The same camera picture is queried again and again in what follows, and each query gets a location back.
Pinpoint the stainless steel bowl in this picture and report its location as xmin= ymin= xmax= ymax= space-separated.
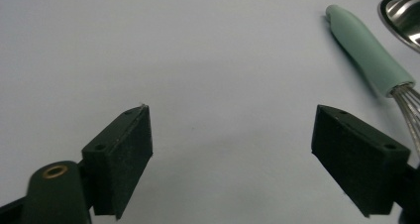
xmin=377 ymin=0 xmax=420 ymax=55

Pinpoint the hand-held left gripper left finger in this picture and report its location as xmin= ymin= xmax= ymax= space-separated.
xmin=80 ymin=104 xmax=155 ymax=221

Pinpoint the green-handled wire whisk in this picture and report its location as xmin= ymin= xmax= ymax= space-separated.
xmin=324 ymin=4 xmax=420 ymax=159

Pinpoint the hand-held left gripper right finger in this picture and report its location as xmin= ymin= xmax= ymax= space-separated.
xmin=310 ymin=104 xmax=412 ymax=218

